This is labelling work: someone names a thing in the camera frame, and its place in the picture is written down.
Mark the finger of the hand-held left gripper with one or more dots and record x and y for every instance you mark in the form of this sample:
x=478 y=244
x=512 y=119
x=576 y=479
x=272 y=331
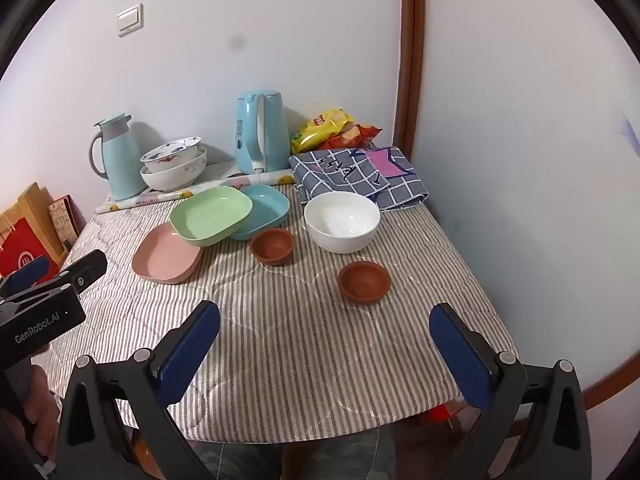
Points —
x=85 y=270
x=30 y=270

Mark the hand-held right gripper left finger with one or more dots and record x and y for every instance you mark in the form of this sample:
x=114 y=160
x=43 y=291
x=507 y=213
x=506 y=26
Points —
x=190 y=345

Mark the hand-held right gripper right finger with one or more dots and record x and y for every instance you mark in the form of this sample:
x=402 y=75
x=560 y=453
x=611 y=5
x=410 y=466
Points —
x=460 y=355

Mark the pink plate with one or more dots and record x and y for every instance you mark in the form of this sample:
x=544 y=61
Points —
x=165 y=257

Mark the small brown bowl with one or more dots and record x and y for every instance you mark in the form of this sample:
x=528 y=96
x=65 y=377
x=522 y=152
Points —
x=364 y=282
x=271 y=247

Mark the green plate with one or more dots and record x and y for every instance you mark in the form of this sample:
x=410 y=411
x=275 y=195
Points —
x=210 y=215

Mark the blue plate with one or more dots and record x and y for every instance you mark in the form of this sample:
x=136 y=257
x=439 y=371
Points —
x=267 y=210

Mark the large white bowl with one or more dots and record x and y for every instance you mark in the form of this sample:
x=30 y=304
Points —
x=342 y=225

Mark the person's left hand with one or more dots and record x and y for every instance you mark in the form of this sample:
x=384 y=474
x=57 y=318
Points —
x=45 y=415

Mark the red paper bag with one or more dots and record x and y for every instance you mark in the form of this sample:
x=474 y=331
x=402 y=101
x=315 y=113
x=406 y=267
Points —
x=20 y=250

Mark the red plastic object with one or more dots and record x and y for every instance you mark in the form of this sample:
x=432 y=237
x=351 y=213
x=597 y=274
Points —
x=440 y=415

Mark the brown paper bag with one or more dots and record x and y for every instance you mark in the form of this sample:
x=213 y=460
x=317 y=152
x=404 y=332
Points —
x=35 y=205

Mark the light blue thermos jug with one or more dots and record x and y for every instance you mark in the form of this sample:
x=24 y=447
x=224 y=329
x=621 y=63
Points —
x=120 y=160

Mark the grey patterned ceramic bowl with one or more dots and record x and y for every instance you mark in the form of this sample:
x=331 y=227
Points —
x=175 y=177

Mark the rolled printed plastic sheet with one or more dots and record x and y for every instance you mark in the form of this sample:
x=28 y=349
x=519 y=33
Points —
x=200 y=191

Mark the red patterned ceramic bowl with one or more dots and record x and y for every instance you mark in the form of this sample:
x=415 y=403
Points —
x=170 y=152

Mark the brown wooden baseboard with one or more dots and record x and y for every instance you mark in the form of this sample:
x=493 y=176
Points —
x=615 y=365

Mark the folded grey checked cloth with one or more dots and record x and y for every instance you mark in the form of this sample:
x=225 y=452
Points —
x=350 y=175

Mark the light blue electric kettle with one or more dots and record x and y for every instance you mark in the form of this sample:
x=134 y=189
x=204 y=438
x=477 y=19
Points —
x=262 y=130

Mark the red chip bag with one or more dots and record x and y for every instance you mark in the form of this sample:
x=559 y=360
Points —
x=357 y=135

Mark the yellow chip bag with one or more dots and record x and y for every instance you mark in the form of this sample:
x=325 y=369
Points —
x=320 y=132

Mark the white light switch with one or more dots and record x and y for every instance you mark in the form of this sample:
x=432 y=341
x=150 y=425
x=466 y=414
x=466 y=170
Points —
x=130 y=20

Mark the brown wooden door frame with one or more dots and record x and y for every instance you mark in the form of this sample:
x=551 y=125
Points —
x=412 y=60

